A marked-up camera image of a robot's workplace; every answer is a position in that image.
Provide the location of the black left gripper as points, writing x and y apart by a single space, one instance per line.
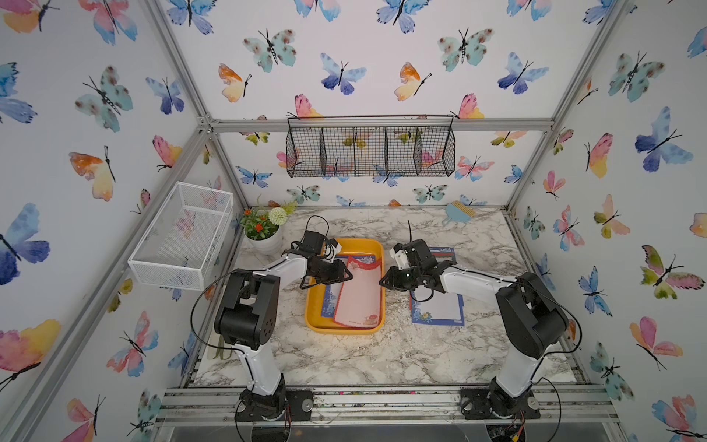
338 273

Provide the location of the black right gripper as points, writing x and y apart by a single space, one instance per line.
391 282

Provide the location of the blue stationery paper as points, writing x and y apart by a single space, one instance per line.
332 292
436 309

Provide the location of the red stationery paper bottom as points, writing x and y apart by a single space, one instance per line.
359 301

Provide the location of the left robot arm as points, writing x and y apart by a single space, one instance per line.
247 314

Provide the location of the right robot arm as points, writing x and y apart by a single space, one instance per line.
532 318

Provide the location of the blue stationery paper bottom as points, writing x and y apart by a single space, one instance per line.
332 292

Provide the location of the potted artificial flowers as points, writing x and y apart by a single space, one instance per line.
263 222

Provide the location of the black wire wall basket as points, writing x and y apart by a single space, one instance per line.
370 146

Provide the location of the white mesh wall basket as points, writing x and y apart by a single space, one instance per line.
183 239

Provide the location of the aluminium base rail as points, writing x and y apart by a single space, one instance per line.
563 407

